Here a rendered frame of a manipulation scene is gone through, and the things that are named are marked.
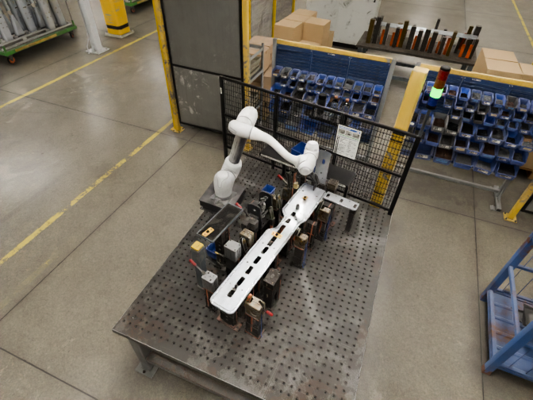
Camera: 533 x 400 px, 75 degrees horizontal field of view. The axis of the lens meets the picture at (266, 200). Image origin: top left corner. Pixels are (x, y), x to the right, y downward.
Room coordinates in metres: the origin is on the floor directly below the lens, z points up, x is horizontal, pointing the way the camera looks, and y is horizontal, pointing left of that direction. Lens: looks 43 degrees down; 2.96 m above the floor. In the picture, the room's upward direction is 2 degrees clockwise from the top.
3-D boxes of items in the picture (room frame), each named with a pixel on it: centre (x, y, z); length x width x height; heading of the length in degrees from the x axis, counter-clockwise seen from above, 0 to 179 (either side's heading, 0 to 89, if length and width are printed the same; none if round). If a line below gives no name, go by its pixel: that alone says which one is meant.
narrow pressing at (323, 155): (2.36, -0.46, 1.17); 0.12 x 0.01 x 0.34; 60
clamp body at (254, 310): (1.13, 0.04, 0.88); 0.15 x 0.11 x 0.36; 60
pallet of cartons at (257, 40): (5.71, -0.02, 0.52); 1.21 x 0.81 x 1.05; 163
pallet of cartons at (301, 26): (6.98, -0.61, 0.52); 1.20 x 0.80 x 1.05; 156
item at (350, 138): (2.57, -0.68, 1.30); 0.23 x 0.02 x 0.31; 60
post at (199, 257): (1.47, 0.45, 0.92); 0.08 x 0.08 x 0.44; 60
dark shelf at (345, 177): (2.61, -0.36, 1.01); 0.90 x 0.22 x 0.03; 60
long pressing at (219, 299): (1.71, -0.08, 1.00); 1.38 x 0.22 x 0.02; 150
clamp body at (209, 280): (1.30, 0.35, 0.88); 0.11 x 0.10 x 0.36; 60
